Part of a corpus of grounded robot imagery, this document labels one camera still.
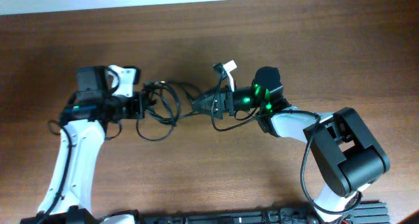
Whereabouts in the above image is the black USB cable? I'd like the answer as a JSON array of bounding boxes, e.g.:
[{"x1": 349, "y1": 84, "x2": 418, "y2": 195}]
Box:
[{"x1": 136, "y1": 80, "x2": 206, "y2": 142}]

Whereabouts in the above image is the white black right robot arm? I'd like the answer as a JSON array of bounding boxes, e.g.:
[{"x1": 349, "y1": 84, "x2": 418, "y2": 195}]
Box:
[{"x1": 191, "y1": 64, "x2": 390, "y2": 223}]

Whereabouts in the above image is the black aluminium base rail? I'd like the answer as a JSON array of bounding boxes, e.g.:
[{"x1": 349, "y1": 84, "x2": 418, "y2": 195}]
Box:
[{"x1": 98, "y1": 200, "x2": 390, "y2": 224}]

